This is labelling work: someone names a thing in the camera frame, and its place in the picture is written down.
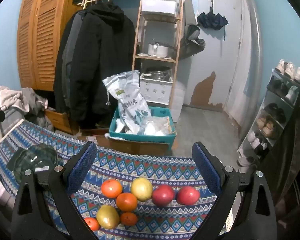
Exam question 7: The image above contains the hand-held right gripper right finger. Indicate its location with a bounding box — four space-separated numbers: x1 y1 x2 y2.
190 142 278 240

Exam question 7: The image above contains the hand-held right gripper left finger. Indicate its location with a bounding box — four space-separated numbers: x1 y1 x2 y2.
11 141 100 240

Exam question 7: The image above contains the red apple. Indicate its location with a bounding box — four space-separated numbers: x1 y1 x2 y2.
177 186 200 206
152 185 176 207

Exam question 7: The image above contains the orange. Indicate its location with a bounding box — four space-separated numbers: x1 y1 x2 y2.
101 179 123 197
120 212 138 226
116 192 138 212
84 217 100 231

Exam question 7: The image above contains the clear glass bowl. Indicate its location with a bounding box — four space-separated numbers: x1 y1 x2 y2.
6 144 58 183

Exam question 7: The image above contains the grey fabric bag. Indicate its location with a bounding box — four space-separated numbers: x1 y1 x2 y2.
0 107 27 144

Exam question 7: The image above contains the grey clothing pile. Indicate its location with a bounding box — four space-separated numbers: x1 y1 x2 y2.
22 87 54 132

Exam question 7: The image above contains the brown wooden box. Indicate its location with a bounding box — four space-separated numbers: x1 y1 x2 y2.
44 109 78 135

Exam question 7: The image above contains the blue patterned tablecloth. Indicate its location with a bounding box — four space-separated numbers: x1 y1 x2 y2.
0 120 237 240

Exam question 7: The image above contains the brown cardboard box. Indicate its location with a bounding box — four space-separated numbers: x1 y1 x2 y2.
95 135 173 158

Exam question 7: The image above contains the clear plastic bag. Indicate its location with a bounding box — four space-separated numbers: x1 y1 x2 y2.
142 117 175 136

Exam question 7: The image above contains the teal plastic basket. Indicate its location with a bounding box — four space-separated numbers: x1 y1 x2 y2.
109 106 177 143

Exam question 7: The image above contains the white printed rice bag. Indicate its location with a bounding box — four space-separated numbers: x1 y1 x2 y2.
102 70 152 133

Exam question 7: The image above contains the wooden louvered wardrobe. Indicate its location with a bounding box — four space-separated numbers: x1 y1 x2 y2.
16 0 78 92

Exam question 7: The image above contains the white plastic crate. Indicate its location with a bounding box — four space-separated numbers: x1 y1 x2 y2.
139 74 174 105

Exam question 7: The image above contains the dark grey coat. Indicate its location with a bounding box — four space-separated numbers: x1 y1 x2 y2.
61 11 85 100

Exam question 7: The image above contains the steel steamer pot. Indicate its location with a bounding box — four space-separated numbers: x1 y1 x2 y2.
145 66 171 80

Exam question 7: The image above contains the pale blue door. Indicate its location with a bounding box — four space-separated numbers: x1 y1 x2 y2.
197 0 243 110

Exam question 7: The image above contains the black hooded jacket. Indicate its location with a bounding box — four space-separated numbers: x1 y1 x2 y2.
54 1 137 130

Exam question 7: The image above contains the dark grey hanging bag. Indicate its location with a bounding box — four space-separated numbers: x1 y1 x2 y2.
177 24 206 60

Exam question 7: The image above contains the steel cooking pot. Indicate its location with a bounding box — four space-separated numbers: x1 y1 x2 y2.
147 42 177 58

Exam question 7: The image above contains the wooden shelf rack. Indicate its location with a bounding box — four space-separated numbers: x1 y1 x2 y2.
132 0 185 110

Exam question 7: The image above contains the navy folding umbrella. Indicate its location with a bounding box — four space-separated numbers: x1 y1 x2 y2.
197 11 229 41

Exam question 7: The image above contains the white storage bin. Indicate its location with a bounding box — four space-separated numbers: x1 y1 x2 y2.
141 0 180 15

